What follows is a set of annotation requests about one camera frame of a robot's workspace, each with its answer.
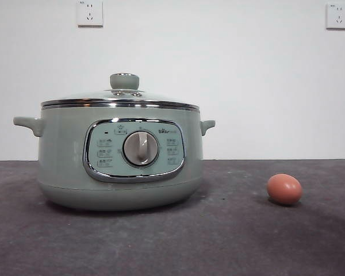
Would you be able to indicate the glass lid with green knob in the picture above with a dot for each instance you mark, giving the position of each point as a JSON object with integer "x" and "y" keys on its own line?
{"x": 124, "y": 82}

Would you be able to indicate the brown egg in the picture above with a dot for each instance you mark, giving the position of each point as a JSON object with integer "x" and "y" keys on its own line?
{"x": 284, "y": 189}

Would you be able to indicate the sage green electric cooking pot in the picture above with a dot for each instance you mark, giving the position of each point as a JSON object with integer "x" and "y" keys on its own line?
{"x": 66, "y": 161}

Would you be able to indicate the white wall socket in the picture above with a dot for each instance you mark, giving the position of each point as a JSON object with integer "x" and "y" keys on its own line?
{"x": 89, "y": 14}
{"x": 338, "y": 17}

